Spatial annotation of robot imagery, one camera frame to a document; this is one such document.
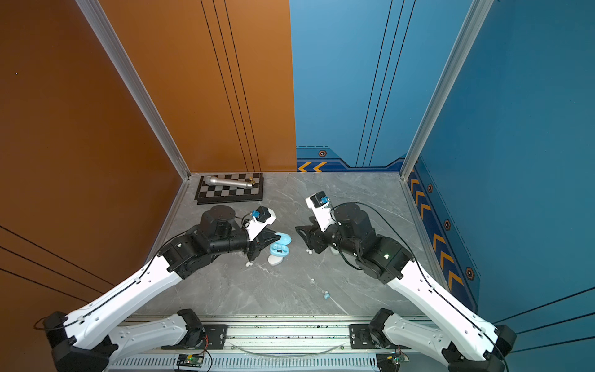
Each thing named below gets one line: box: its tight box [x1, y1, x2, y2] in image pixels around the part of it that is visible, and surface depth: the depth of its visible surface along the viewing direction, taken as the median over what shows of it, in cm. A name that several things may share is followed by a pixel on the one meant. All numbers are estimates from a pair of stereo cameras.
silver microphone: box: [204, 175, 253, 189], surface depth 111 cm
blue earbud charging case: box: [269, 232, 293, 257], surface depth 67 cm
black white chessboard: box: [194, 172, 264, 206], surface depth 111 cm
